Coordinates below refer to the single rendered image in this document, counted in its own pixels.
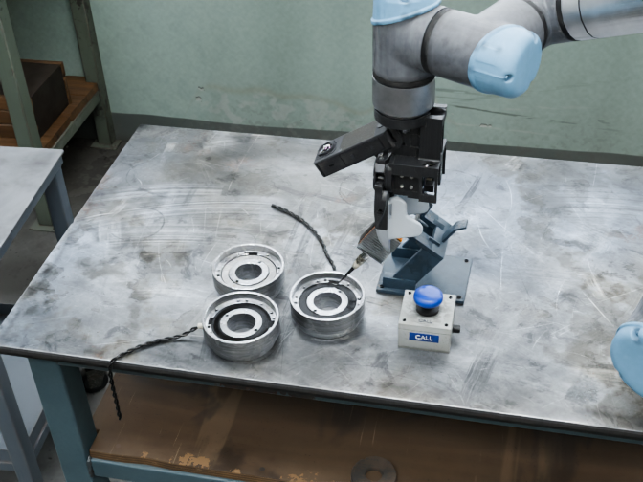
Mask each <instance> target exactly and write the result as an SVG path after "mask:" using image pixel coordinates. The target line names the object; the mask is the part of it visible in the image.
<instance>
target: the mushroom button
mask: <svg viewBox="0 0 643 482"><path fill-rule="evenodd" d="M413 300H414V302H415V303H416V304H417V305H418V306H420V307H423V308H424V309H426V310H430V309H431V308H435V307H437V306H439V305H440V304H441V303H442V302H443V294H442V292H441V291H440V289H438V288H437V287H435V286H432V285H424V286H421V287H419V288H417V289H416V290H415V292H414V293H413Z"/></svg>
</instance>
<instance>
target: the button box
mask: <svg viewBox="0 0 643 482"><path fill-rule="evenodd" d="M414 292H415V291H413V290H406V291H405V295H404V299H403V304H402V309H401V314H400V317H399V322H398V347H400V348H408V349H415V350H423V351H431V352H439V353H447V354H449V353H450V347H451V340H452V333H458V334H459V333H460V328H461V325H460V324H454V320H455V297H456V296H455V295H446V294H443V302H442V303H441V304H440V305H439V306H437V307H435V308H431V309H430V310H426V309H424V308H423V307H420V306H418V305H417V304H416V303H415V302H414V300H413V293H414Z"/></svg>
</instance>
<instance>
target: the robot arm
mask: <svg viewBox="0 0 643 482"><path fill-rule="evenodd" d="M440 3H441V0H373V15H372V18H371V24H372V104H373V106H374V119H376V120H375V121H373V122H371V123H368V124H366V125H364V126H362V127H360V128H357V129H355V130H353V131H351V132H349V133H347V134H344V135H342V136H340V137H339V138H337V139H335V140H332V141H330V142H326V143H325V144H322V145H321V146H320V148H319V150H318V153H317V156H316V158H315V161H314V166H315V167H316V168H317V170H318V171H319V172H320V174H321V175H322V177H327V176H329V175H331V174H333V173H336V172H338V171H340V170H343V169H345V168H347V167H349V166H352V165H354V164H357V163H359V162H361V161H363V160H366V159H368V158H370V157H373V156H375V157H376V159H375V162H374V167H373V189H374V190H375V191H374V220H375V229H376V232H377V236H378V239H379V241H380V243H381V244H382V246H383V248H384V249H385V251H387V252H390V239H395V238H406V237H415V236H419V235H420V234H421V233H422V231H423V227H422V225H421V224H420V223H419V222H417V221H416V220H414V219H412V218H411V217H409V215H414V214H420V213H425V212H427V211H428V210H429V203H432V204H436V203H437V186H440V185H441V179H442V174H445V164H446V147H447V139H444V124H445V119H446V116H447V104H437V103H435V76H437V77H442V78H445V79H448V80H450V81H453V82H456V83H459V84H462V85H465V86H468V87H471V88H474V89H476V90H477V91H479V92H480V93H483V94H490V95H491V94H494V95H497V96H501V97H505V98H509V99H512V98H516V97H518V96H520V95H522V94H523V93H524V92H525V91H526V90H527V89H528V87H529V84H530V82H531V81H533V80H534V78H535V76H536V74H537V72H538V69H539V66H540V63H541V57H542V50H543V49H544V48H546V47H547V46H549V45H553V44H559V43H566V42H574V41H582V40H590V39H597V38H605V37H612V36H619V35H627V34H635V33H643V0H499V1H498V2H497V3H495V4H494V5H492V6H491V7H489V8H488V9H486V10H484V11H482V12H481V13H480V14H470V13H467V12H464V11H457V10H454V9H451V8H448V7H444V6H441V5H440ZM433 190H434V195H432V194H428V192H433ZM610 357H611V361H612V363H613V366H614V368H615V369H616V370H617V371H618V372H619V376H620V378H621V379H622V380H623V381H624V382H625V384H626V385H627V386H628V387H629V388H631V389H632V390H633V391H634V392H635V393H637V394H638V395H639V396H641V397H642V398H643V295H642V297H641V298H640V300H639V301H638V303H637V305H636V307H635V308H634V310H633V311H632V314H631V315H630V316H629V318H628V319H627V321H626V322H625V323H623V324H622V325H620V326H619V327H618V329H617V330H616V334H615V337H614V338H613V340H612V342H611V345H610Z"/></svg>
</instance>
